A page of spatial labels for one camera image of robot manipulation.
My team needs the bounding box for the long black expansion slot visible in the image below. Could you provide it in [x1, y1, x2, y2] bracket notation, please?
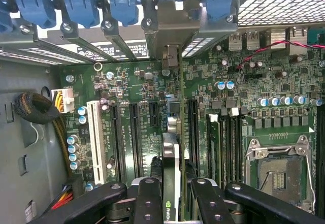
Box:
[187, 99, 200, 170]
[128, 103, 144, 178]
[109, 104, 127, 184]

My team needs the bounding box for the metal CPU socket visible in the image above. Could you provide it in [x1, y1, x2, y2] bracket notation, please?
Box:
[245, 135, 317, 213]

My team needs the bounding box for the white PCI expansion slot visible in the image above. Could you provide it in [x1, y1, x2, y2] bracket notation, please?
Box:
[86, 100, 107, 185]

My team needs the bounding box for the short black expansion slot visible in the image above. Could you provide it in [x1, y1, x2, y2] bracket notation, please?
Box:
[149, 101, 160, 127]

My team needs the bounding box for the green motherboard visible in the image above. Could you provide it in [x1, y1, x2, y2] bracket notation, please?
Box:
[59, 28, 325, 219]

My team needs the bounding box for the white power connector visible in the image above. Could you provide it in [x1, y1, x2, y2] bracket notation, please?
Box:
[50, 86, 76, 113]

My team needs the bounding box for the grey open PC case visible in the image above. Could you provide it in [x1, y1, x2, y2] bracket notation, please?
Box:
[0, 0, 325, 224]

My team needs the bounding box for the coloured wire bundle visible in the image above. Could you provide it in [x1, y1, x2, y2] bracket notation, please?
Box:
[49, 183, 74, 211]

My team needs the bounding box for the black braided power cable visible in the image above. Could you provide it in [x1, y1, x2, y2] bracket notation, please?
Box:
[14, 91, 73, 176]

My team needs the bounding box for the red and black twisted wire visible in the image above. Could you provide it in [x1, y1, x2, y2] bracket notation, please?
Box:
[236, 0, 325, 70]

